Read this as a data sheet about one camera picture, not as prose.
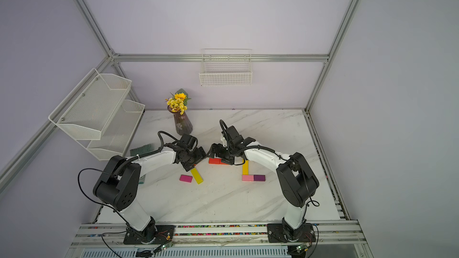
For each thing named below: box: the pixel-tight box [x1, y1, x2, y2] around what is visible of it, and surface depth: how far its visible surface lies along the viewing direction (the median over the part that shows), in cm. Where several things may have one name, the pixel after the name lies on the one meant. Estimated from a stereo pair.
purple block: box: [253, 174, 266, 182], surface depth 90 cm
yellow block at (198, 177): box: [190, 167, 204, 185], surface depth 93 cm
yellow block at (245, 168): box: [242, 158, 250, 175], surface depth 95 cm
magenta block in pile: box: [179, 174, 194, 183], surface depth 91 cm
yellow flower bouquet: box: [164, 88, 192, 116], surface depth 92 cm
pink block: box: [242, 174, 255, 182], surface depth 92 cm
